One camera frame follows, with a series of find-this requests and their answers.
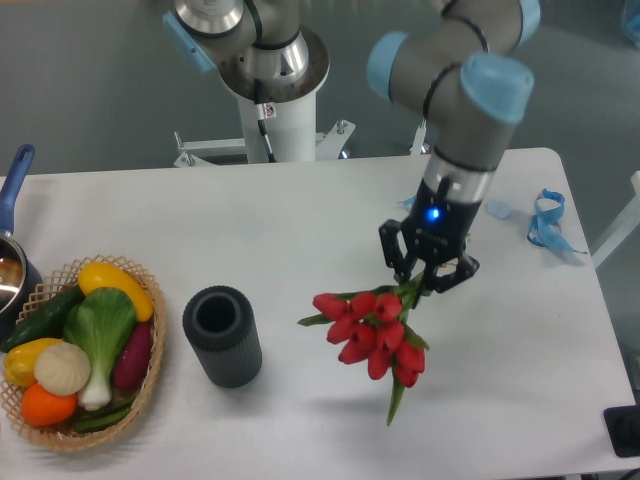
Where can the yellow bell pepper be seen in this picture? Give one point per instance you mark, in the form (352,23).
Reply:
(19,363)

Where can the black device at edge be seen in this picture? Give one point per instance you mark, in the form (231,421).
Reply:
(623,429)

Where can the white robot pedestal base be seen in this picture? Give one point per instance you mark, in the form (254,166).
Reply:
(275,92)

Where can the dark green cucumber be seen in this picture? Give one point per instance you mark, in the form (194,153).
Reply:
(46,321)

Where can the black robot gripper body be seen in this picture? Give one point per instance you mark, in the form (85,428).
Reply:
(437,227)

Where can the blue handled saucepan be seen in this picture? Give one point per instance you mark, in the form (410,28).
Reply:
(19,276)

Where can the purple sweet potato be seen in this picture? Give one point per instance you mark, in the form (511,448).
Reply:
(133,362)

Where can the woven wicker basket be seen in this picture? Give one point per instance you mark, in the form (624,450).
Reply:
(62,438)

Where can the blue ribbon strip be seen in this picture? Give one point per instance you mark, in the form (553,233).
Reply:
(408,203)

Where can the cream garlic bulb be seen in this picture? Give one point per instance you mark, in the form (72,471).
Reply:
(62,369)

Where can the yellow squash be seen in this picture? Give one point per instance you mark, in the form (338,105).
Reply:
(97,275)

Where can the white frame at right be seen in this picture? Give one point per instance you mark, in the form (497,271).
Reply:
(619,229)

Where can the green bean pods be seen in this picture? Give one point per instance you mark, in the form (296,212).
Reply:
(103,418)

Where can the dark grey ribbed vase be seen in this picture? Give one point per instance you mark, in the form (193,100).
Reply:
(219,324)

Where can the red tulip bouquet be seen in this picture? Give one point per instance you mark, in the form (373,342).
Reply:
(372,327)

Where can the tangled blue ribbon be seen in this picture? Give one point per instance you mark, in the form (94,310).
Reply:
(544,228)

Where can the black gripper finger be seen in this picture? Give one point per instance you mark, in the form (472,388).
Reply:
(402,247)
(465,267)

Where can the green bok choy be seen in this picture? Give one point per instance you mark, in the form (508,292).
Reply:
(100,326)

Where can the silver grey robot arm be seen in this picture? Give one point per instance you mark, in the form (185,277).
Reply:
(461,79)

